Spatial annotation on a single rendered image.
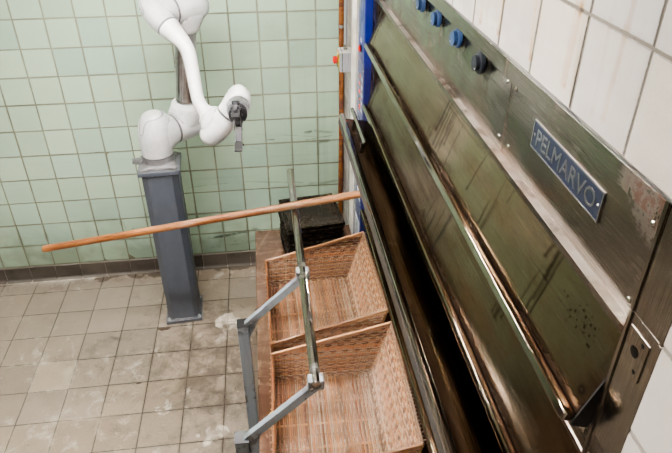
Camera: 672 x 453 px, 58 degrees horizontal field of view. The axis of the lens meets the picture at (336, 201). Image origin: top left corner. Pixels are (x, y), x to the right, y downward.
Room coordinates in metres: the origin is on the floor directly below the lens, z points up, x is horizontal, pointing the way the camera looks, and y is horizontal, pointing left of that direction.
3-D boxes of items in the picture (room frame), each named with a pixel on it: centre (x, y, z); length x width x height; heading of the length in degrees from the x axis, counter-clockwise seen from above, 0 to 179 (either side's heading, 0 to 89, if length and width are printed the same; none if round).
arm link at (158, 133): (2.73, 0.89, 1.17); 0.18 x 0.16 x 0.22; 141
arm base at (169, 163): (2.72, 0.92, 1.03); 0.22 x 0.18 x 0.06; 100
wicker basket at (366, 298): (2.03, 0.06, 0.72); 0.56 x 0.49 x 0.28; 8
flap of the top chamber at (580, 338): (1.48, -0.27, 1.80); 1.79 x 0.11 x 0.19; 7
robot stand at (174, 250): (2.72, 0.90, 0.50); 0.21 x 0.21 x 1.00; 10
